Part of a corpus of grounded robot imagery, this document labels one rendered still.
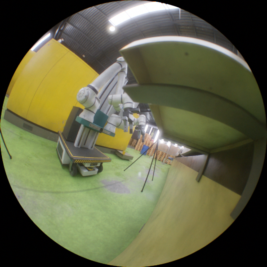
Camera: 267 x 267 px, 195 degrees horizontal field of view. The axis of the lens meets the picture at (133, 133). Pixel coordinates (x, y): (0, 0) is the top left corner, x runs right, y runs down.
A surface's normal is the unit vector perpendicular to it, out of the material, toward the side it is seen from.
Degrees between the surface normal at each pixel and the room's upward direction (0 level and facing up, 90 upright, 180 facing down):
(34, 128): 90
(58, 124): 90
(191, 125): 180
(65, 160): 90
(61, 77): 90
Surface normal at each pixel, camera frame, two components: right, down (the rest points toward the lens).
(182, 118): -0.40, 0.91
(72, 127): 0.85, 0.32
